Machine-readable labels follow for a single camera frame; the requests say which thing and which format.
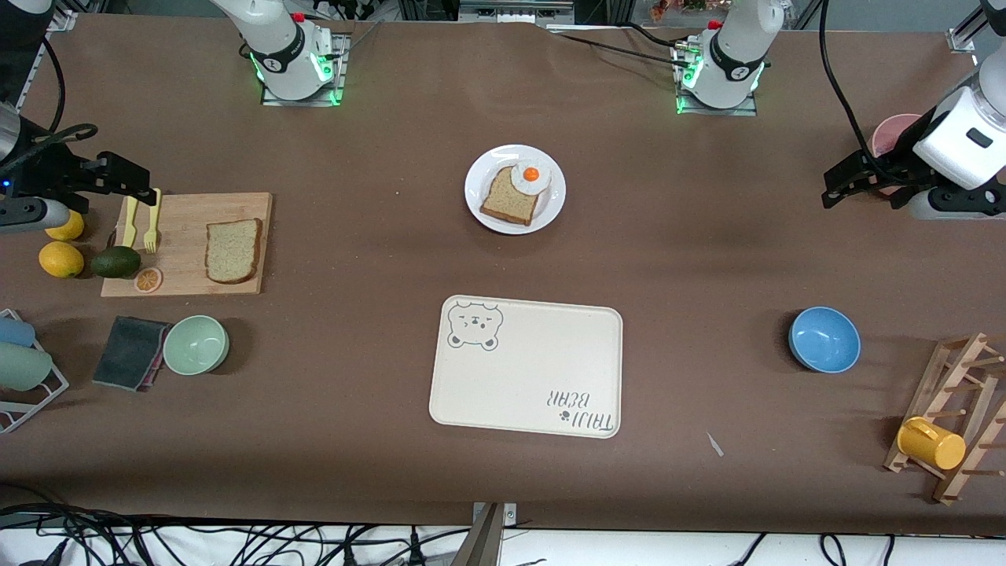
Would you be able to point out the yellow plastic knife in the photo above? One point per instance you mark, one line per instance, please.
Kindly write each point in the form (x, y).
(129, 224)

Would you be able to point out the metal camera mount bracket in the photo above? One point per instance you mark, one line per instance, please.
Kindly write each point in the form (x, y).
(489, 538)

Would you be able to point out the orange fruit slice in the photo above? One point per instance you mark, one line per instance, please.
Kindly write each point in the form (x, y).
(148, 280)

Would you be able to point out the small white paper scrap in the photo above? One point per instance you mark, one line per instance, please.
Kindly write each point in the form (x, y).
(714, 444)

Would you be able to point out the wooden mug rack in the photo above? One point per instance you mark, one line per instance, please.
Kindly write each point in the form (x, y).
(955, 369)

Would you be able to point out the round white plate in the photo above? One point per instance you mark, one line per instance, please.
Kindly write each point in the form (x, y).
(487, 169)

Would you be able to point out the light blue cup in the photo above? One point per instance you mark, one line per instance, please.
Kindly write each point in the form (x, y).
(14, 332)

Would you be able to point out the yellow lemon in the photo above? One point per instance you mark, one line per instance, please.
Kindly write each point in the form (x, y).
(60, 259)
(69, 230)

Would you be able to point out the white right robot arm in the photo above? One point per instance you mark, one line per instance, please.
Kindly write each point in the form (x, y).
(275, 47)

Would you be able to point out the cream bear print tray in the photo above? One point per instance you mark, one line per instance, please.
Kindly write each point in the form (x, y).
(526, 369)

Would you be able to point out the toy fried egg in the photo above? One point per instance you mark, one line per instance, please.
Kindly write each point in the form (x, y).
(531, 174)

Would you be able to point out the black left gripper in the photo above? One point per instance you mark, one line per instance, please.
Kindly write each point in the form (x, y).
(886, 168)

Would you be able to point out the pink bowl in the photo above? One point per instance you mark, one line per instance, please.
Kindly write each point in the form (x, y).
(892, 134)

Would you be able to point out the yellow mug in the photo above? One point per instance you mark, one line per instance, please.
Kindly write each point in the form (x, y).
(931, 445)

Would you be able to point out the blue bowl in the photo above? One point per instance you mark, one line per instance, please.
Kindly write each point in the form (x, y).
(824, 339)

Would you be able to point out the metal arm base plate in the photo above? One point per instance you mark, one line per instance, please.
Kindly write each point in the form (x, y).
(302, 102)
(731, 112)

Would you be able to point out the yellow plastic fork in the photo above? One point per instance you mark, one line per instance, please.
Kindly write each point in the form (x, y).
(152, 232)

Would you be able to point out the brown bread slice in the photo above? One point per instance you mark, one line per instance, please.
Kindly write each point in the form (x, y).
(233, 250)
(507, 203)

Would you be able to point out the aluminium frame profile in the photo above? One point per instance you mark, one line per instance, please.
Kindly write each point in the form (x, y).
(965, 31)

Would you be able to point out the bamboo cutting board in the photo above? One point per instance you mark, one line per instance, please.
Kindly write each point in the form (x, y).
(185, 259)

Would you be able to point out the pale green bowl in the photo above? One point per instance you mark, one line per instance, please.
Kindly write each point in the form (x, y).
(196, 345)

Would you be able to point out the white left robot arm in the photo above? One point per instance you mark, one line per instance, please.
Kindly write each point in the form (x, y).
(735, 55)

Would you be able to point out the dark green avocado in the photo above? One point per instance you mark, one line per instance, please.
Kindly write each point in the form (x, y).
(115, 262)

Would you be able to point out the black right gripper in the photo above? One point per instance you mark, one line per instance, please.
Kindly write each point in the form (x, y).
(49, 173)

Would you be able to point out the sage green cup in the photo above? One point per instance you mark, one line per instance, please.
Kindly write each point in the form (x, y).
(22, 368)

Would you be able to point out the dark grey sponge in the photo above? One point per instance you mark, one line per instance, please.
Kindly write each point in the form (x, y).
(128, 352)

